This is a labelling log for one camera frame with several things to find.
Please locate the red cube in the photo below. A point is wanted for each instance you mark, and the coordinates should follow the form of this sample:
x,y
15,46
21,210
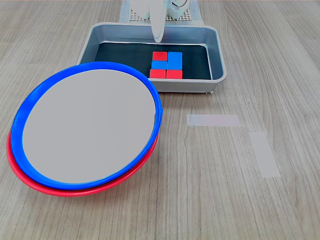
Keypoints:
x,y
158,74
160,56
174,74

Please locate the blue-rimmed white plate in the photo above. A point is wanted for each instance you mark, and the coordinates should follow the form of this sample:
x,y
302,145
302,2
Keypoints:
x,y
87,125

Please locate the black tray mat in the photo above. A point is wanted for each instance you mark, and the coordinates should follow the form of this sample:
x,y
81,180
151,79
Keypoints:
x,y
120,55

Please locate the steel tray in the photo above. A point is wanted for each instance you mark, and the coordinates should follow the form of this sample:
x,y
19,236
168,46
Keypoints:
x,y
215,50

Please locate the translucent tape strip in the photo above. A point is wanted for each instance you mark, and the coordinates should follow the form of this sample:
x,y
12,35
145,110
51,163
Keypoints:
x,y
265,155
213,120

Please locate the red-rimmed white plate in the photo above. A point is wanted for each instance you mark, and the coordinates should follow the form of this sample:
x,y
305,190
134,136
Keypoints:
x,y
70,193

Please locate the pale perforated base plate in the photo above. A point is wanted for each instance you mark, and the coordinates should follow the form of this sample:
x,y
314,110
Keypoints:
x,y
186,17

